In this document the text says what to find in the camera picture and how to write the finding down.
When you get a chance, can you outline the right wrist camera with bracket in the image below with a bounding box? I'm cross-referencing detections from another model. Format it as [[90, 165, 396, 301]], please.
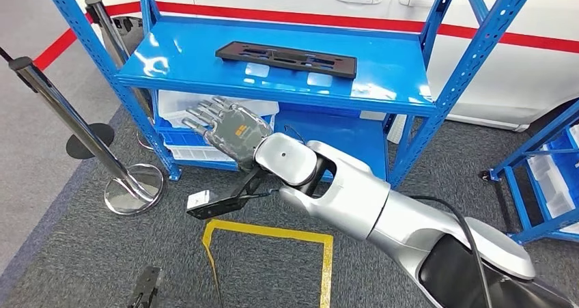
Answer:
[[186, 165, 279, 221]]

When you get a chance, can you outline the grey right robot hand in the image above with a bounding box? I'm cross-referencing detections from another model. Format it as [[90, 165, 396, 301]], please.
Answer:
[[182, 96, 274, 171]]

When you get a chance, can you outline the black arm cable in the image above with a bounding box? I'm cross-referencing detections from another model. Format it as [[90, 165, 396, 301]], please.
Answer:
[[409, 195, 494, 308]]

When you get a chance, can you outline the red barrier belt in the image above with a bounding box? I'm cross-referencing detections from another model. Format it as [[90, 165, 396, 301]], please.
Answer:
[[33, 0, 579, 72]]

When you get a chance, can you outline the chrome stanchion post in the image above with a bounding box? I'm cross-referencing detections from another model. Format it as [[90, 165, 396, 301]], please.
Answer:
[[9, 56, 165, 215], [85, 0, 157, 151]]

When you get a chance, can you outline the blue metal shelf rack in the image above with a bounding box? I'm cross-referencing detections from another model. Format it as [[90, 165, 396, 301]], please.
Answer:
[[40, 0, 541, 190], [479, 100, 579, 246]]

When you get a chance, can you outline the long black plastic part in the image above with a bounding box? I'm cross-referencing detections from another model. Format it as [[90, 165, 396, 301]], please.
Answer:
[[215, 41, 358, 80]]

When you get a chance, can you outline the black perforated bracket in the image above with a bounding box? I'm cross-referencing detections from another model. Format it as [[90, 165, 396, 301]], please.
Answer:
[[128, 266, 165, 308]]

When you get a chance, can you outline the black stanchion post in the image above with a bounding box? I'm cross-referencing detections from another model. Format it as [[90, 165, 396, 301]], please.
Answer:
[[0, 45, 115, 160]]

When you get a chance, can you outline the yellow floor tape square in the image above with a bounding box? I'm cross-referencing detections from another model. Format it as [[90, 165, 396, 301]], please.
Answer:
[[202, 219, 335, 308]]

